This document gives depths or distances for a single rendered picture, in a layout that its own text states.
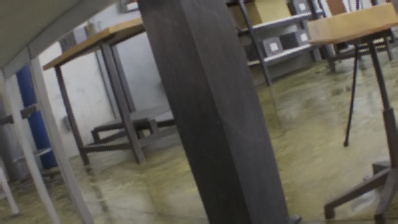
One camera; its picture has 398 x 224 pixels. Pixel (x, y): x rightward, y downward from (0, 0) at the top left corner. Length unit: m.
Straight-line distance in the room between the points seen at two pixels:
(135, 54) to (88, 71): 0.61
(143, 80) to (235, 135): 5.00
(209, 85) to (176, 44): 0.15
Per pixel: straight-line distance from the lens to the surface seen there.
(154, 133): 4.41
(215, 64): 1.72
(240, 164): 1.74
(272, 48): 7.09
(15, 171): 5.78
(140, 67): 6.70
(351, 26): 1.52
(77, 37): 5.04
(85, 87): 6.40
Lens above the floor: 0.63
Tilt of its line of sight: 5 degrees down
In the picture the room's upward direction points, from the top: 18 degrees counter-clockwise
